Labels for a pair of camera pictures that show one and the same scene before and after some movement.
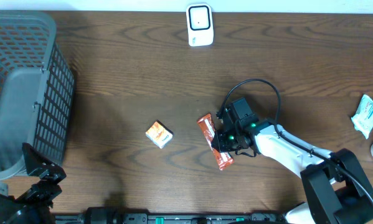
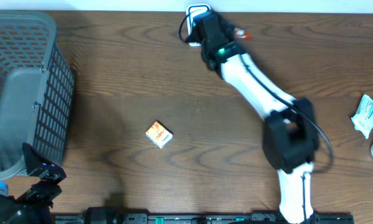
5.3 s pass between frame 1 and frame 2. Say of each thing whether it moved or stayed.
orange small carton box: stayed
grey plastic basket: stayed
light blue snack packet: stayed
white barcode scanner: stayed
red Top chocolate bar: moved
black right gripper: moved
